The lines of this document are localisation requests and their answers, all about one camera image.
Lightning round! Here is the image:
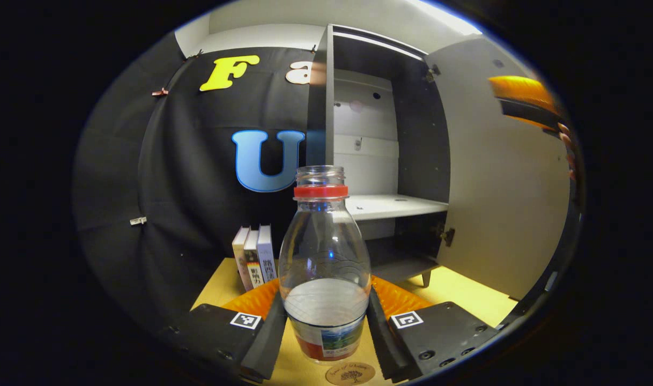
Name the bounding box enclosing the white blue spine book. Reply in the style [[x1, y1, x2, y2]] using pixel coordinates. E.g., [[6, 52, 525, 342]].
[[256, 224, 279, 283]]

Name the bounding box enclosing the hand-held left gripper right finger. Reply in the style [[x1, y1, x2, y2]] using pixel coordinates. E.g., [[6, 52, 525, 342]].
[[365, 274, 503, 384]]

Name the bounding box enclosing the beige cabinet door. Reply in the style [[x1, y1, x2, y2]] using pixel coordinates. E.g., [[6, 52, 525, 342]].
[[426, 36, 572, 301]]

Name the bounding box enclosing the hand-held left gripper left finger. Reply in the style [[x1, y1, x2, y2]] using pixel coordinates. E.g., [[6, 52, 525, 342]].
[[158, 276, 290, 384]]

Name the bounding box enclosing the black backdrop cloth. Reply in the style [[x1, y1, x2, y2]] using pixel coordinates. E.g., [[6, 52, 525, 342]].
[[72, 32, 327, 328]]

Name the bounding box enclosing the dark grey cabinet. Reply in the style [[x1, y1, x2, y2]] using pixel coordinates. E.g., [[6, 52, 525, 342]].
[[305, 24, 450, 287]]

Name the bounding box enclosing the white cabinet shelf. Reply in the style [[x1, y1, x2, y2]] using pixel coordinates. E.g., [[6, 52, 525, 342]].
[[344, 193, 449, 221]]

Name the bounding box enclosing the orange patterned spine book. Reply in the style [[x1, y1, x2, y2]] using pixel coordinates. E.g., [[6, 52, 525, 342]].
[[243, 229, 265, 289]]

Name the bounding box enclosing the clear plastic bottle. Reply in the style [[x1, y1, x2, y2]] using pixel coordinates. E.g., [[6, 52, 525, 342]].
[[278, 165, 373, 363]]

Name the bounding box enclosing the beige spine book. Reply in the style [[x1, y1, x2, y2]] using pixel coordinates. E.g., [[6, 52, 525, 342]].
[[232, 226, 255, 293]]

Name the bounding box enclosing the round wooden coaster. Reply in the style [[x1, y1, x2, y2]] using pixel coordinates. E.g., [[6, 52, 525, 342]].
[[325, 360, 377, 386]]

